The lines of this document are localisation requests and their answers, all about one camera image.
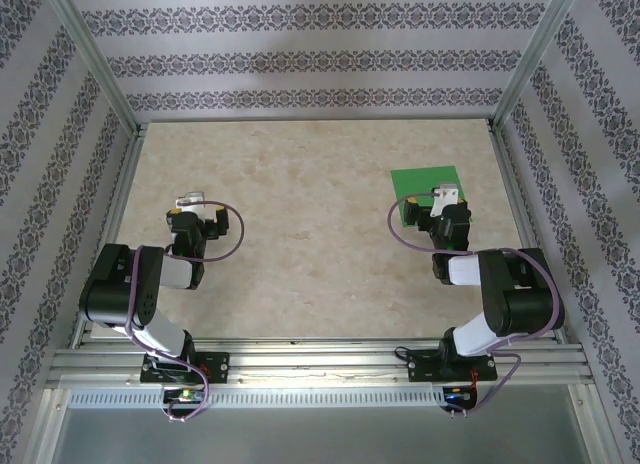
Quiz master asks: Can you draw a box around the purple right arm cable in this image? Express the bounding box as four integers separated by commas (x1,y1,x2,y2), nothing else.
388,192,567,420

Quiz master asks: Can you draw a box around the aluminium side rail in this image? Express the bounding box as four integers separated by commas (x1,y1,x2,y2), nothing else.
69,123,149,348
487,121,569,345

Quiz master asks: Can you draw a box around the slotted grey cable duct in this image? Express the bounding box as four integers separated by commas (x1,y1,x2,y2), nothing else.
67,386,447,410

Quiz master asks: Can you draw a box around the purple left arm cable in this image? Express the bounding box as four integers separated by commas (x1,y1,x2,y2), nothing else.
125,198,246,425

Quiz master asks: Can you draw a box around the green paper sheet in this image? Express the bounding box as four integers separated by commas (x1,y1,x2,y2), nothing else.
390,166,474,230

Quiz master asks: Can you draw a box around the aluminium extrusion mounting rail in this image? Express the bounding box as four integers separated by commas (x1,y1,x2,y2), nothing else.
47,336,596,389

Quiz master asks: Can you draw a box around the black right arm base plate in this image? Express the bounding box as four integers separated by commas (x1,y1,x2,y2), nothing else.
407,348,500,384

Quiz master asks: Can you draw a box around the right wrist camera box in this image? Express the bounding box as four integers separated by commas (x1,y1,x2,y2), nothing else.
429,182,461,219

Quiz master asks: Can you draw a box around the aluminium frame post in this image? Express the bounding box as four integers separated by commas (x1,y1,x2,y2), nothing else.
43,0,141,135
492,0,586,133

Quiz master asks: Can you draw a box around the grey metal panel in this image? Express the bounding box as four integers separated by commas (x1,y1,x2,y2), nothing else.
49,403,591,464

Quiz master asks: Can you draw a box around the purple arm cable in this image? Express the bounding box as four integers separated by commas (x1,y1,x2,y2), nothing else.
125,198,246,425
388,192,567,420

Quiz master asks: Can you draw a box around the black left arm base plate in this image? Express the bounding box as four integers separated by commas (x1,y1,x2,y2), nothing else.
141,352,231,385

